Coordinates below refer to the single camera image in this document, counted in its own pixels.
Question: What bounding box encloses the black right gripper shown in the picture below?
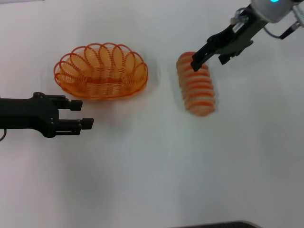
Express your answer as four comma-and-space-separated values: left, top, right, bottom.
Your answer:
190, 12, 268, 73

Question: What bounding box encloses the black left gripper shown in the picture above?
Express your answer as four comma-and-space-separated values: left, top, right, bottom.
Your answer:
0, 92, 95, 139

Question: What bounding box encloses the orange striped bread loaf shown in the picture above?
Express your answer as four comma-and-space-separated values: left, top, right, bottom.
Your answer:
176, 51, 217, 117

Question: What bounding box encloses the orange plastic wire basket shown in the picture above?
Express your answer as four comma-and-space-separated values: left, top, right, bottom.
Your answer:
53, 42, 149, 102

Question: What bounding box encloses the black robot torso edge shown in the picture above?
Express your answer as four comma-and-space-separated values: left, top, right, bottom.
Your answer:
170, 220, 259, 228

